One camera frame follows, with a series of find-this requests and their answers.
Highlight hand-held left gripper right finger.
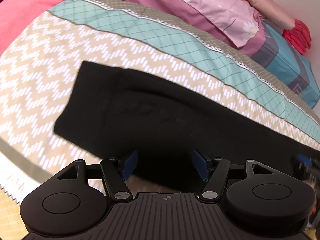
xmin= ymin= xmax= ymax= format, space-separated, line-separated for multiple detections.
xmin=192 ymin=149 xmax=276 ymax=203

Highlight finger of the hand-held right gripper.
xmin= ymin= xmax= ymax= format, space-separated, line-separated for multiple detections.
xmin=291 ymin=154 xmax=320 ymax=180

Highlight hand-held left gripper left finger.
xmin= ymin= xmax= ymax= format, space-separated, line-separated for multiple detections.
xmin=56 ymin=150 xmax=139 ymax=202

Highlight black pants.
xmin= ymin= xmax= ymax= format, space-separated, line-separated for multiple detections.
xmin=54 ymin=60 xmax=320 ymax=195

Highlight blue grey patchwork pillow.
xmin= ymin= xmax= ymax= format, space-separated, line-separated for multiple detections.
xmin=250 ymin=21 xmax=320 ymax=109

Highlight patterned bed sheet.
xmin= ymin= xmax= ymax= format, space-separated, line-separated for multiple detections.
xmin=0 ymin=0 xmax=320 ymax=230

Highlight red folded cloth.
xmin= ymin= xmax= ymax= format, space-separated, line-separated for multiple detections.
xmin=282 ymin=18 xmax=312 ymax=55

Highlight pink floral pillow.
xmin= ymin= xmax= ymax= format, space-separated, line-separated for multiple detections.
xmin=82 ymin=0 xmax=267 ymax=57

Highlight pale pink pillow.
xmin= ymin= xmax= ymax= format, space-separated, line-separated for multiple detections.
xmin=236 ymin=0 xmax=297 ymax=30

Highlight pink blanket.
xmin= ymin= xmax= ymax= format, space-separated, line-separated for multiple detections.
xmin=0 ymin=0 xmax=84 ymax=57

